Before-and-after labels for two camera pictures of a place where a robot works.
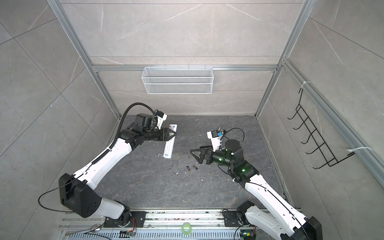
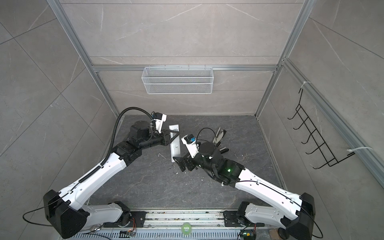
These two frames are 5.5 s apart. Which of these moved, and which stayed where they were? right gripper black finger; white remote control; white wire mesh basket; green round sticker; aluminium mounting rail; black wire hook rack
Moved: white remote control; right gripper black finger
Stayed: green round sticker; black wire hook rack; white wire mesh basket; aluminium mounting rail
